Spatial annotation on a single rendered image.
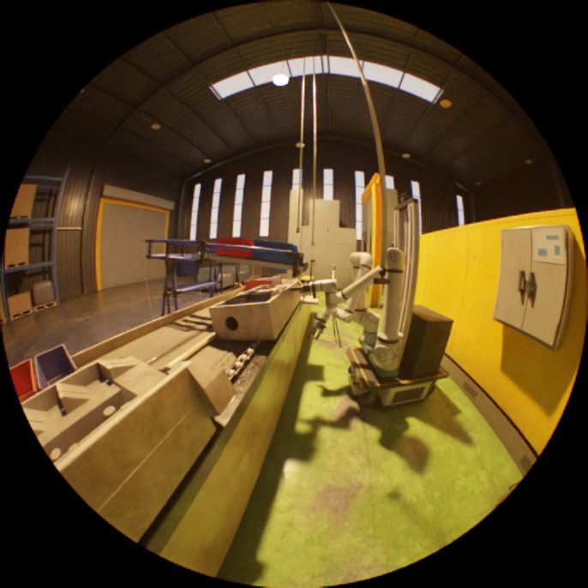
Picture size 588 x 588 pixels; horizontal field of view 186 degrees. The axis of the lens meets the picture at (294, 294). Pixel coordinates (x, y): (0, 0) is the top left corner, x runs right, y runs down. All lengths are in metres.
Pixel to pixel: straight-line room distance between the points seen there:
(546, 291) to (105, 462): 1.88
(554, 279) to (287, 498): 2.06
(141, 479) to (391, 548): 1.19
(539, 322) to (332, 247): 6.90
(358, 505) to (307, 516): 0.29
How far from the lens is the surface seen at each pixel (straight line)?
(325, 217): 8.77
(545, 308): 1.61
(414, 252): 1.47
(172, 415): 0.39
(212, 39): 8.98
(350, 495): 1.30
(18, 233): 9.32
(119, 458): 0.35
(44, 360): 1.10
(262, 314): 0.90
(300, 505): 1.24
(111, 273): 11.41
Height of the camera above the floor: 1.21
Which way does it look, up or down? 11 degrees down
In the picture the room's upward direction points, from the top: 2 degrees clockwise
